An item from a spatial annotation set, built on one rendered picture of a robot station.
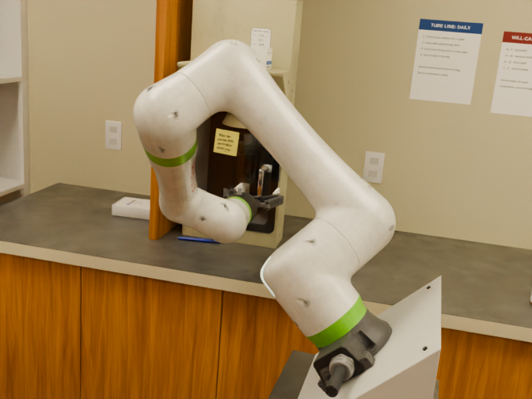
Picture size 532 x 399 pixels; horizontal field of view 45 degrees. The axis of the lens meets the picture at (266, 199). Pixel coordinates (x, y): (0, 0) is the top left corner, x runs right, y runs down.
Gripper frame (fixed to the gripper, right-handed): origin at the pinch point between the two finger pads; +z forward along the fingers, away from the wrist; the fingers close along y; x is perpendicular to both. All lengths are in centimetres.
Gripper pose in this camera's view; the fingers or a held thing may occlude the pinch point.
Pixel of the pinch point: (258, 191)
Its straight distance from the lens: 196.6
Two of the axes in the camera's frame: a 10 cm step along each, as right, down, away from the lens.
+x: -0.8, 9.6, 2.6
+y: -9.7, -1.3, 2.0
